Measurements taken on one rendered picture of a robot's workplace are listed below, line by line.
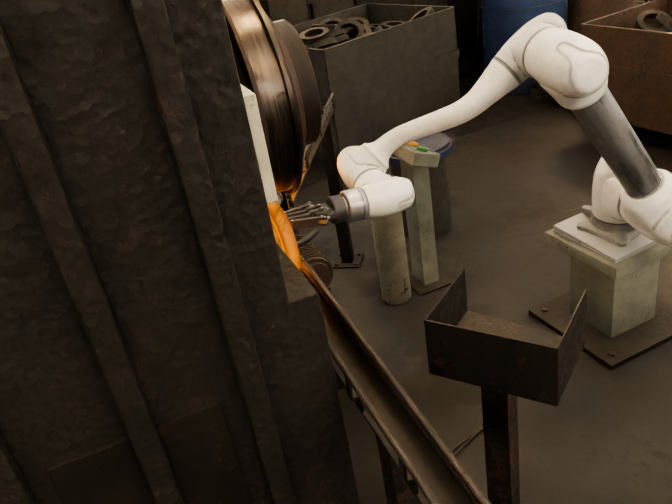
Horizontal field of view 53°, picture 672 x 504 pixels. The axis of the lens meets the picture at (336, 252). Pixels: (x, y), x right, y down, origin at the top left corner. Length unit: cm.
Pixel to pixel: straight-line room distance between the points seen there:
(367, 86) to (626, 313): 207
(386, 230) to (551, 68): 104
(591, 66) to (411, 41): 249
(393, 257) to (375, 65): 162
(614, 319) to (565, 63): 103
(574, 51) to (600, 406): 108
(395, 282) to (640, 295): 87
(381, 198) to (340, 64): 201
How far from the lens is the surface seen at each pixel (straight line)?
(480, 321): 152
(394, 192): 183
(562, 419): 217
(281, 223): 158
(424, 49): 417
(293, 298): 118
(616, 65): 397
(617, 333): 246
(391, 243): 253
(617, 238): 229
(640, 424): 219
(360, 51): 383
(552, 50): 172
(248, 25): 136
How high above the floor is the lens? 150
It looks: 29 degrees down
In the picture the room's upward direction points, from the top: 10 degrees counter-clockwise
